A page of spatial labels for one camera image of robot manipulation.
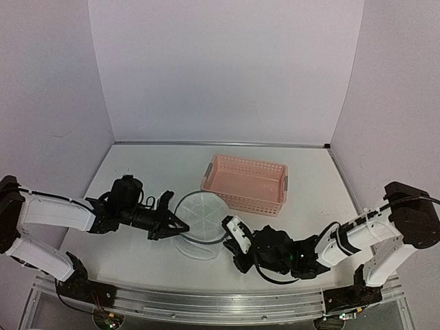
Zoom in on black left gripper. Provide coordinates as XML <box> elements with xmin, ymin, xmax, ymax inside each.
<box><xmin>118</xmin><ymin>201</ymin><xmax>189</xmax><ymax>241</ymax></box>

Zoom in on white mesh laundry bag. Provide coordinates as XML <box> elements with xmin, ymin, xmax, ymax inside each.
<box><xmin>173</xmin><ymin>191</ymin><xmax>229</xmax><ymax>261</ymax></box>

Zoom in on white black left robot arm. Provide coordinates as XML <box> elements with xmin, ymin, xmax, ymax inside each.
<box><xmin>1</xmin><ymin>175</ymin><xmax>190</xmax><ymax>307</ymax></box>

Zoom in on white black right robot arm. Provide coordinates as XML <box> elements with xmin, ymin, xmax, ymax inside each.
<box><xmin>222</xmin><ymin>181</ymin><xmax>439</xmax><ymax>315</ymax></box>

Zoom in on pink perforated plastic basket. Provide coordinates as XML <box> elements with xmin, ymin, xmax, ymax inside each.
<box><xmin>200</xmin><ymin>154</ymin><xmax>288</xmax><ymax>217</ymax></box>

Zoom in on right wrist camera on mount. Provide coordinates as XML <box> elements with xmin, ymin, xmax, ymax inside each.
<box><xmin>221</xmin><ymin>214</ymin><xmax>293</xmax><ymax>262</ymax></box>

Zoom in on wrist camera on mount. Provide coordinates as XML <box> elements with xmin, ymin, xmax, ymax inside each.
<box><xmin>221</xmin><ymin>214</ymin><xmax>293</xmax><ymax>262</ymax></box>
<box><xmin>109</xmin><ymin>174</ymin><xmax>175</xmax><ymax>214</ymax></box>

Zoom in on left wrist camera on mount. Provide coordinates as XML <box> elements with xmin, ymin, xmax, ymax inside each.
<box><xmin>109</xmin><ymin>174</ymin><xmax>175</xmax><ymax>214</ymax></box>

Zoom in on aluminium rail at table back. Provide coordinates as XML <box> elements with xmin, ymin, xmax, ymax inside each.
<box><xmin>114</xmin><ymin>140</ymin><xmax>331</xmax><ymax>149</ymax></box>

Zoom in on aluminium front rail frame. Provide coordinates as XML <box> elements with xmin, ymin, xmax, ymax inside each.
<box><xmin>17</xmin><ymin>275</ymin><xmax>415</xmax><ymax>329</ymax></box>

